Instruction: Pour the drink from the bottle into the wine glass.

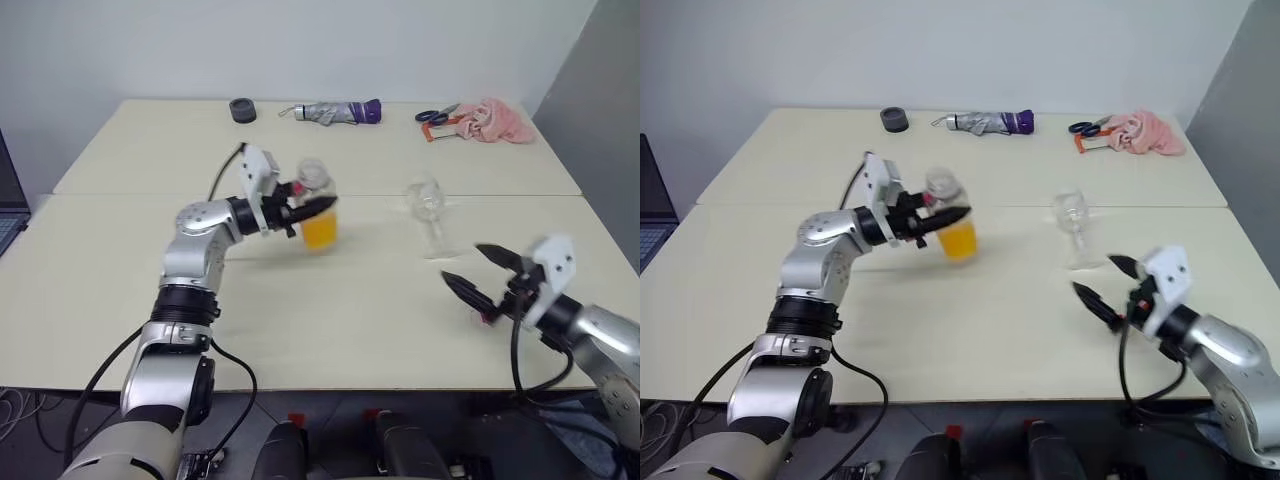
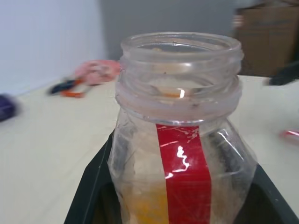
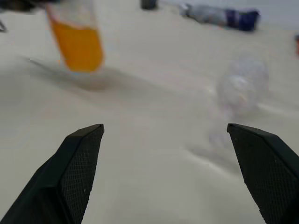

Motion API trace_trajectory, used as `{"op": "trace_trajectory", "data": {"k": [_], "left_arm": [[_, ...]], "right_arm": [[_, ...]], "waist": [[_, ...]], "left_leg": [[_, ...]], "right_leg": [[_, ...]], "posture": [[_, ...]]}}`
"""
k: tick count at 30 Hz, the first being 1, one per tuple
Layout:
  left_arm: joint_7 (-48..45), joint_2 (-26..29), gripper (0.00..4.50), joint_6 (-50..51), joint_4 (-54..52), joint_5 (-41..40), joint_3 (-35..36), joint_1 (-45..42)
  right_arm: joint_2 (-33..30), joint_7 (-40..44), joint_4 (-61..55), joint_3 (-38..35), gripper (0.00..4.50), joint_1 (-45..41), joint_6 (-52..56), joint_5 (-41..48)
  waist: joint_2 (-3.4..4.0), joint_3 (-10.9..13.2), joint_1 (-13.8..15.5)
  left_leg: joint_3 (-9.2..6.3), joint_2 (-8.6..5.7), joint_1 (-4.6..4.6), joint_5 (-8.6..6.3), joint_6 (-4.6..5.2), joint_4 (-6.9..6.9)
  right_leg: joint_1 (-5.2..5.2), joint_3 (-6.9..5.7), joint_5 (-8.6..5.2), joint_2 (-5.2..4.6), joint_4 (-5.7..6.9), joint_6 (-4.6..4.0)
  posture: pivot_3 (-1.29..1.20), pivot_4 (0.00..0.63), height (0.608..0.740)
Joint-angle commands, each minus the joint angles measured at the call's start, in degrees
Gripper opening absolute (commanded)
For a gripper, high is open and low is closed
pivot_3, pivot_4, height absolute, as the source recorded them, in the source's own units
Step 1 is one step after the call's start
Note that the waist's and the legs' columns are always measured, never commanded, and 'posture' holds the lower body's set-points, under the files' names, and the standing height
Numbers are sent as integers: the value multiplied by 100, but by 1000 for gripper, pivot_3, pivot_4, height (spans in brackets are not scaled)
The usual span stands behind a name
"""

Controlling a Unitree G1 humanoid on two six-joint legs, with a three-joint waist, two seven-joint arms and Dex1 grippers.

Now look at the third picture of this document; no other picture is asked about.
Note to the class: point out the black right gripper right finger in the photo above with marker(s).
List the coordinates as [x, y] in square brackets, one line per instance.
[271, 175]

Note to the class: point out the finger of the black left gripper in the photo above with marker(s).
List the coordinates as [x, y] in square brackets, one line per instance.
[21, 5]

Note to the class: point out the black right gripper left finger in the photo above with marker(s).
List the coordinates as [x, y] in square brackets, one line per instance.
[58, 179]

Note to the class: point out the orange juice bottle red stripe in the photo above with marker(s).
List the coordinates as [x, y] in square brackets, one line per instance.
[79, 46]

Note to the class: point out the clear empty plastic bottle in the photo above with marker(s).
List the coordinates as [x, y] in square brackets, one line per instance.
[243, 86]

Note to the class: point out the black tape roll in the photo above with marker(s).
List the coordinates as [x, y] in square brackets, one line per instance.
[148, 4]

